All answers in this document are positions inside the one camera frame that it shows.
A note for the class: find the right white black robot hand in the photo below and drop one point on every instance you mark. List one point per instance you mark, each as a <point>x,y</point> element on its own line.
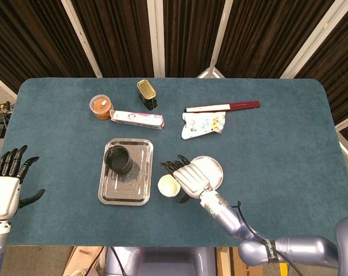
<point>191,181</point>

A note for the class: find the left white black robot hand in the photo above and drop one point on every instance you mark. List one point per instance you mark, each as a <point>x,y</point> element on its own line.
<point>4,195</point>

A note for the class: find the black cup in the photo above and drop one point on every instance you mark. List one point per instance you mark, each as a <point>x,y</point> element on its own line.
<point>117,161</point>

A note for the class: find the round steel plate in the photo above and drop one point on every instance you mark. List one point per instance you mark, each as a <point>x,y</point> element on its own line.
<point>211,169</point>

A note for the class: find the white printed snack bag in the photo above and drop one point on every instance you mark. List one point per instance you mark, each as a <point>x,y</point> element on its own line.
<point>199,125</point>

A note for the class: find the rectangular steel tray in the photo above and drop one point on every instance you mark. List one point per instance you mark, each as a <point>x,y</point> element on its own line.
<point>133,189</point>

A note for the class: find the blue felt table cover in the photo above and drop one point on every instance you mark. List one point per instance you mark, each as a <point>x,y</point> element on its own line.
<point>76,224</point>

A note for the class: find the white pink toothpaste box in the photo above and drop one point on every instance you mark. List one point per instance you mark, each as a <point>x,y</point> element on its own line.
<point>139,119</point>

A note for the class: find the silver robot torso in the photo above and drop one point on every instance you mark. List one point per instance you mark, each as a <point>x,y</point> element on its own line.
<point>162,261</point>

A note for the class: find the dark red sleeved chopsticks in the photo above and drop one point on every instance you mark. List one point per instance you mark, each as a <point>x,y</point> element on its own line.
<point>242,105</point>

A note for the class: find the black gold tin can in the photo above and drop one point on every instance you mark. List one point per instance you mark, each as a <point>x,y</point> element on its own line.
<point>148,92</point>

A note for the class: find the brown cardboard box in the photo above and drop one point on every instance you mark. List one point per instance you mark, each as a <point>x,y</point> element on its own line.
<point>240,267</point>

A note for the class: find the light wooden board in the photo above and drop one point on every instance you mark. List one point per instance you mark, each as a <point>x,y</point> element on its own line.
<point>81,260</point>

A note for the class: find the clear jar orange contents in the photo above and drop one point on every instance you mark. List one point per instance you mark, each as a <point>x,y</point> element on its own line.
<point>99,106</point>

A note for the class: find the dark brown pleated curtain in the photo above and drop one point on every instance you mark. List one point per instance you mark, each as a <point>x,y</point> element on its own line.
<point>119,34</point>

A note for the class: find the white frame post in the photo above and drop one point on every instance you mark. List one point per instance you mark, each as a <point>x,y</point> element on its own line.
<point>81,37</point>
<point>219,37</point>
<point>156,37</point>
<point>311,37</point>

